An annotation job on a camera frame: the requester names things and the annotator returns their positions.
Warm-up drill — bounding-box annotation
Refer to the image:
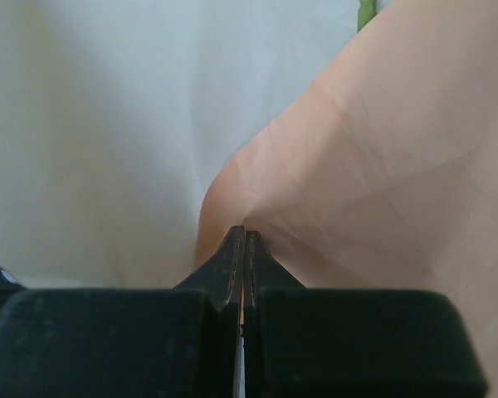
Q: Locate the orange beige wrapping paper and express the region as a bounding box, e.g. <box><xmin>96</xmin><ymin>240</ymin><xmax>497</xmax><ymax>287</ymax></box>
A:
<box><xmin>0</xmin><ymin>1</ymin><xmax>498</xmax><ymax>397</ymax></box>

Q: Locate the light pink fake flower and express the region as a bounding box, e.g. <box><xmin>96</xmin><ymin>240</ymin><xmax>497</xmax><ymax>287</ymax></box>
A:
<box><xmin>357</xmin><ymin>0</ymin><xmax>377</xmax><ymax>32</ymax></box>

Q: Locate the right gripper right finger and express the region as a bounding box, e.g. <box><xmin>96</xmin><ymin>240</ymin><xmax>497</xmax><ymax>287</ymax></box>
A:
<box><xmin>243</xmin><ymin>231</ymin><xmax>489</xmax><ymax>397</ymax></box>

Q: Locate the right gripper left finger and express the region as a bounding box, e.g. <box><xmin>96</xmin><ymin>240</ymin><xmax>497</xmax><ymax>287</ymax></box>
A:
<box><xmin>0</xmin><ymin>226</ymin><xmax>245</xmax><ymax>397</ymax></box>

